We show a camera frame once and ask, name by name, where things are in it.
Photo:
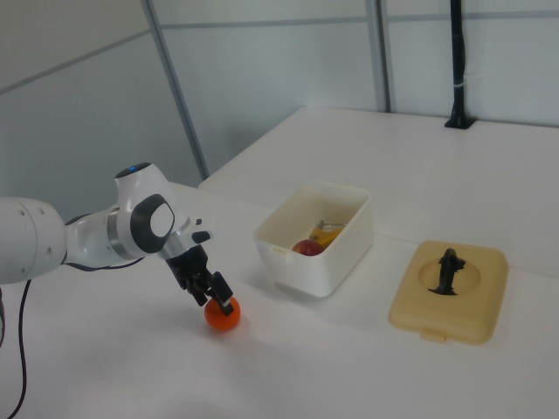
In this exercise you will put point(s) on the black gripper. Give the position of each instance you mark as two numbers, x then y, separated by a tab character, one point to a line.
188	264

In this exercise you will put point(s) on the orange fruit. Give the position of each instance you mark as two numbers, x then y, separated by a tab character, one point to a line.
218	320

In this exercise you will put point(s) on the red apple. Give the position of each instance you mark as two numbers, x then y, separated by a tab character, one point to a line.
308	248

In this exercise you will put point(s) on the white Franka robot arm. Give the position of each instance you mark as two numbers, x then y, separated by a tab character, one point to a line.
87	235

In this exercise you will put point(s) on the white plastic container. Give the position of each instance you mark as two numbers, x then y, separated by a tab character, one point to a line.
323	270

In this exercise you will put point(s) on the beige container lid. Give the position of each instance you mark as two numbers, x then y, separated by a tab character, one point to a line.
471	314

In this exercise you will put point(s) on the large wrapped yellow C-clamp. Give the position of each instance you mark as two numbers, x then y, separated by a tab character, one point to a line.
327	235

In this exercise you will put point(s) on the grey partition post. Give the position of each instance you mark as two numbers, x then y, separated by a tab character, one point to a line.
380	52
174	87

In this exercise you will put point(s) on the black camera pole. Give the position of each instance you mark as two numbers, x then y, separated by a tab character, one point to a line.
457	65

